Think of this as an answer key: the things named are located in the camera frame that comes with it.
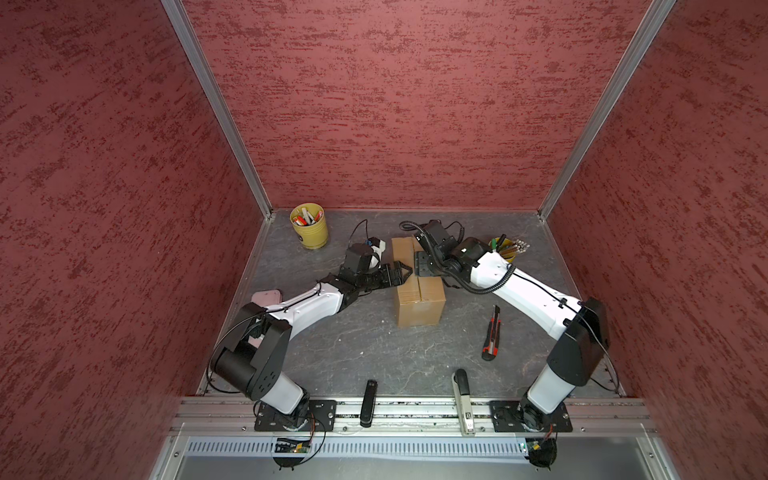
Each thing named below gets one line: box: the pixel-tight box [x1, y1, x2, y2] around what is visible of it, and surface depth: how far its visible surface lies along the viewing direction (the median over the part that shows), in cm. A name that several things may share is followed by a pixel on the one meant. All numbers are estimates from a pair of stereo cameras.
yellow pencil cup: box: [496, 236, 518, 263], surface depth 99 cm
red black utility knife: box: [482, 305, 502, 361], surface depth 88 cm
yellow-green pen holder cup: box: [289, 202, 329, 250], surface depth 103 cm
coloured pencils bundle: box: [513, 239, 531, 254], surface depth 89 cm
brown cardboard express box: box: [392, 236, 446, 328], surface depth 82 cm
